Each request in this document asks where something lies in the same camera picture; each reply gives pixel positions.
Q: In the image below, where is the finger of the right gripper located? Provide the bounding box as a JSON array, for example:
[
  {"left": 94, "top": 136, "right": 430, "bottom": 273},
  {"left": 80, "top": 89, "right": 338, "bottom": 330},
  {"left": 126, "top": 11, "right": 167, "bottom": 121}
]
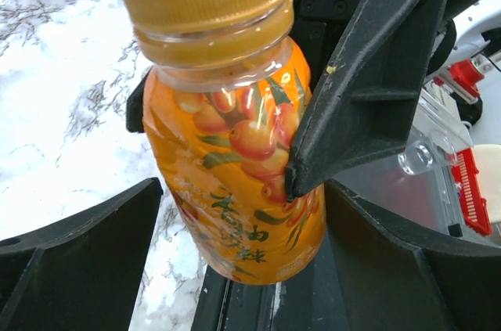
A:
[{"left": 125, "top": 68, "right": 151, "bottom": 134}]

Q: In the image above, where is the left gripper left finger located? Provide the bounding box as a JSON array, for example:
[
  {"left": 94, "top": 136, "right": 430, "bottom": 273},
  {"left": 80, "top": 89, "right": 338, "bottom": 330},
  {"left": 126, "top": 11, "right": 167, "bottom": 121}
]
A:
[{"left": 1, "top": 178, "right": 163, "bottom": 330}]

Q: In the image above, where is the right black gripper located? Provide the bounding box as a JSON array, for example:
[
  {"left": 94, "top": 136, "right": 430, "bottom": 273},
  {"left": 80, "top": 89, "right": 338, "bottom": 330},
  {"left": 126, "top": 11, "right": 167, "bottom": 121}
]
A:
[{"left": 285, "top": 0, "right": 478, "bottom": 200}]

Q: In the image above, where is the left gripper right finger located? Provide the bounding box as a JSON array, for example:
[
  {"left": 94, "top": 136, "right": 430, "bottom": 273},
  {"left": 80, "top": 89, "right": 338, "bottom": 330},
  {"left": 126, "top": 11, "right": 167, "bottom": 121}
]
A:
[{"left": 325, "top": 180, "right": 500, "bottom": 330}]

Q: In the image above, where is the orange juice bottle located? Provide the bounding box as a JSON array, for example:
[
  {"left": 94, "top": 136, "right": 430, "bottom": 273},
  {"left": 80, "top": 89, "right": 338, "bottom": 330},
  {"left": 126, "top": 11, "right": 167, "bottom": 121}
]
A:
[{"left": 114, "top": 0, "right": 327, "bottom": 286}]

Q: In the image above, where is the black aluminium base frame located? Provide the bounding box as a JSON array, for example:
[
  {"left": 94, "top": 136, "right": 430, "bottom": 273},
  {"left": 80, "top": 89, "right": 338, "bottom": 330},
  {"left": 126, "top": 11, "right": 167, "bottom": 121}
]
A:
[{"left": 191, "top": 263, "right": 350, "bottom": 331}]

